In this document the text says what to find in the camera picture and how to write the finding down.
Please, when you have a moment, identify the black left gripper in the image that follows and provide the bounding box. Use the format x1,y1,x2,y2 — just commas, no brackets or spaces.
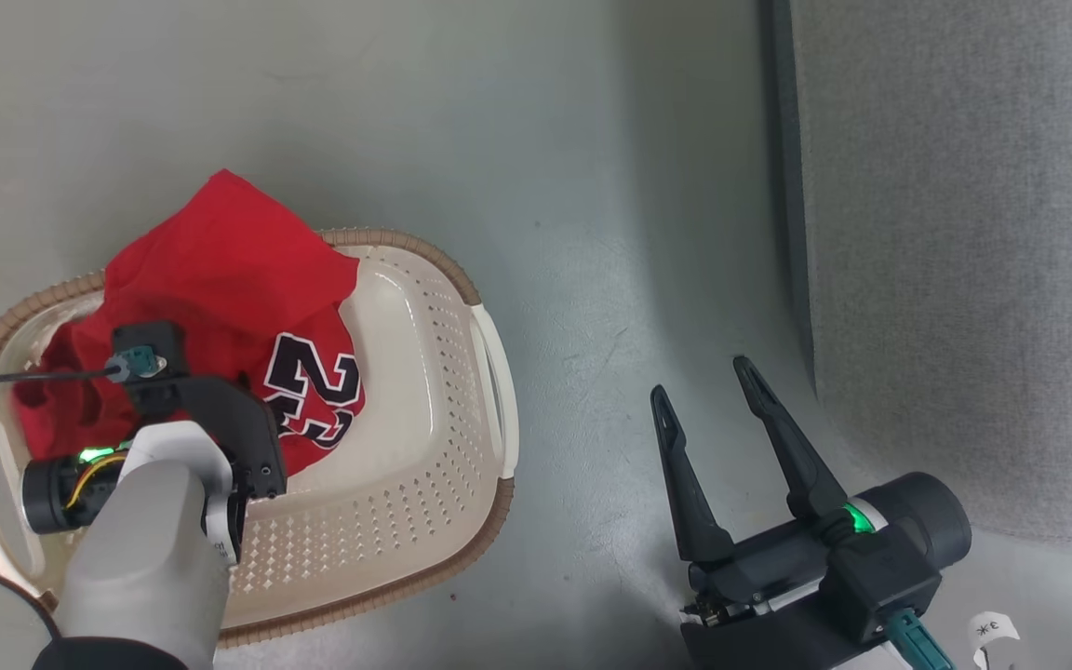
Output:
22,372,288,533

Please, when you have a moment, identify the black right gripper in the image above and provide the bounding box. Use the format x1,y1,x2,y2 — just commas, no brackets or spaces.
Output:
650,355,972,670

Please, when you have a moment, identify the red jersey with number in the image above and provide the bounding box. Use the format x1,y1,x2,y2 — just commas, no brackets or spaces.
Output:
13,168,367,478

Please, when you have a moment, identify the beige laundry basket brown rim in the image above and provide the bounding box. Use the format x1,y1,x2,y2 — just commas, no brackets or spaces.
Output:
0,228,520,650

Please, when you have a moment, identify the grey fabric sofa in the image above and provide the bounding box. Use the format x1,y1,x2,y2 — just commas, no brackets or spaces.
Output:
759,0,1072,550

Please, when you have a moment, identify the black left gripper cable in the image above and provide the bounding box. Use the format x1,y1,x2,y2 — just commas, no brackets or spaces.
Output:
0,346,167,643

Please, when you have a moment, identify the teal-plug right gripper cable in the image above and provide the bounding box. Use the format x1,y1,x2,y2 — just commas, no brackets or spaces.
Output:
885,610,956,670

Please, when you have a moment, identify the white right cable tag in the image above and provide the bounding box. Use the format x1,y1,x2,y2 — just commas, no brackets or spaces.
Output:
969,612,1021,669

